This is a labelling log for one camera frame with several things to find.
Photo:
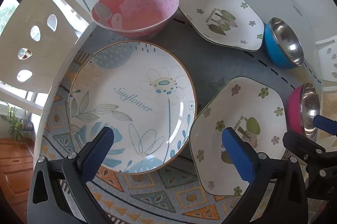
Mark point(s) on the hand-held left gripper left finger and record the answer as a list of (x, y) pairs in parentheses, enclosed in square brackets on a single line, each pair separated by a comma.
[(97, 155)]

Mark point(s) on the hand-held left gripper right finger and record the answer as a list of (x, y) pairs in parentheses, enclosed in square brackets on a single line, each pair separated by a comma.
[(238, 155)]

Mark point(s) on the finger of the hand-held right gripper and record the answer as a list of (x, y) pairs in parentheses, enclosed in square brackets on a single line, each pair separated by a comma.
[(297, 141), (322, 122)]

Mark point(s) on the magenta steel bowl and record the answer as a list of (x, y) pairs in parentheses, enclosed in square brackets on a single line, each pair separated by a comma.
[(293, 110)]

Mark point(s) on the hexagonal floral plate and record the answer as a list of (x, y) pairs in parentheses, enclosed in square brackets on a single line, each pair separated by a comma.
[(237, 108), (210, 10)]

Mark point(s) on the round flower print plate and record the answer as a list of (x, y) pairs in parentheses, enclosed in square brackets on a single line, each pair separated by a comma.
[(131, 97)]

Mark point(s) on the blue steel bowl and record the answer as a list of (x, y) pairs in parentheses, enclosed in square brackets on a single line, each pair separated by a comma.
[(273, 50)]

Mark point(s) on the pink patterned bowl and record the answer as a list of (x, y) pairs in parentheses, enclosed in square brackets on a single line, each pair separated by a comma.
[(137, 8)]

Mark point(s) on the white dining chair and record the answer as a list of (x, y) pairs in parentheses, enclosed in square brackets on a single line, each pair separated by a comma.
[(322, 45), (52, 55)]

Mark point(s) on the wooden cabinet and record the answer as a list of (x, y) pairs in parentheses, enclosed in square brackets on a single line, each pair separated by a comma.
[(13, 160)]

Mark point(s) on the green potted plant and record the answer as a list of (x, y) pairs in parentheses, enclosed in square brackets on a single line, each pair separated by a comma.
[(14, 124)]

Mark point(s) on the patterned blue table mat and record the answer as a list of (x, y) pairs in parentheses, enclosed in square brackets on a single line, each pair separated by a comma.
[(210, 66)]

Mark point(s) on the window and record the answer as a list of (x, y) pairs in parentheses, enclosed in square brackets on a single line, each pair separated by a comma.
[(8, 13)]

